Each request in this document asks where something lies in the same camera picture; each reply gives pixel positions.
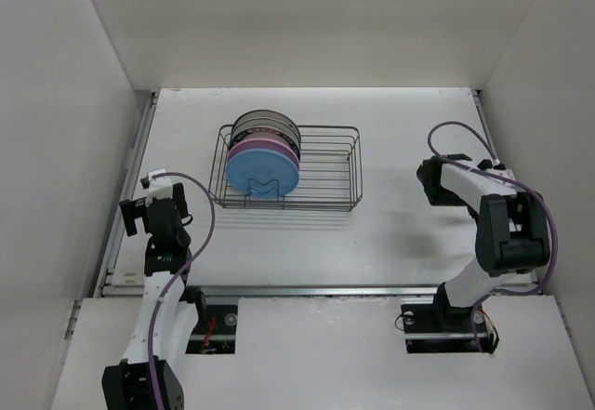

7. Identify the white plate with grey pattern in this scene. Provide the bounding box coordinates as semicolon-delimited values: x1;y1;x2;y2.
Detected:
231;109;301;141

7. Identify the pink plastic plate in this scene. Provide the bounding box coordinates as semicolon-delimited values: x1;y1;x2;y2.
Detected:
227;133;299;168

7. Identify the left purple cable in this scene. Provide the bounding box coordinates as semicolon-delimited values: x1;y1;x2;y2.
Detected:
147;171;217;410

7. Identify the teal rimmed white plate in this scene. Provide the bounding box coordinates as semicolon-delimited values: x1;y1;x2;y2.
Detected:
228;127;301;158

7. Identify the purple cable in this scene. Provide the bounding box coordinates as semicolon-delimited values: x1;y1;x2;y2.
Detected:
427;121;559;296
147;171;217;410

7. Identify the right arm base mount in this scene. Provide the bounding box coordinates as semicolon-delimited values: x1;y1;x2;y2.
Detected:
399;303;500;354

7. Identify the black wire dish rack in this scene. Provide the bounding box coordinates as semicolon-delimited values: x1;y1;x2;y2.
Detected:
208;125;364;212

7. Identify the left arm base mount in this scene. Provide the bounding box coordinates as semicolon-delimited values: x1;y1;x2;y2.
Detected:
186;304;238;355

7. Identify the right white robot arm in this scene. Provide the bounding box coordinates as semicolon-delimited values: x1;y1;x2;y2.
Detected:
416;154;550;330

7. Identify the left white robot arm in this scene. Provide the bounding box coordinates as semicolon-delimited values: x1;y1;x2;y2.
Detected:
101;169;208;409

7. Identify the blue plastic plate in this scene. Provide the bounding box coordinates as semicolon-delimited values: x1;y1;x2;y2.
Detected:
226;150;299;199

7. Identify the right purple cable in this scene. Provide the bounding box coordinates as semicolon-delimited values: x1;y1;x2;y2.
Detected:
427;121;559;296

